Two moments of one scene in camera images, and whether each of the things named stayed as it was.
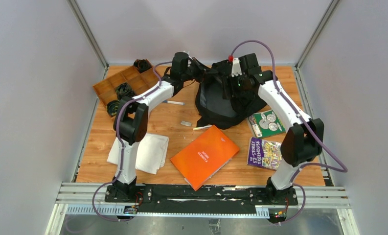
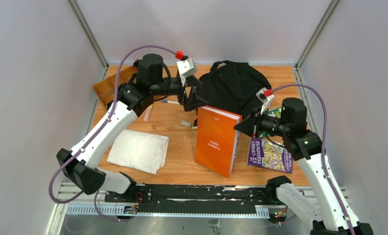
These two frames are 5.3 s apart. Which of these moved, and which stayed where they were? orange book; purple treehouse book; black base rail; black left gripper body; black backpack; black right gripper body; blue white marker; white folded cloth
Moved: orange book; black left gripper body; black right gripper body
Stayed: white folded cloth; blue white marker; black backpack; purple treehouse book; black base rail
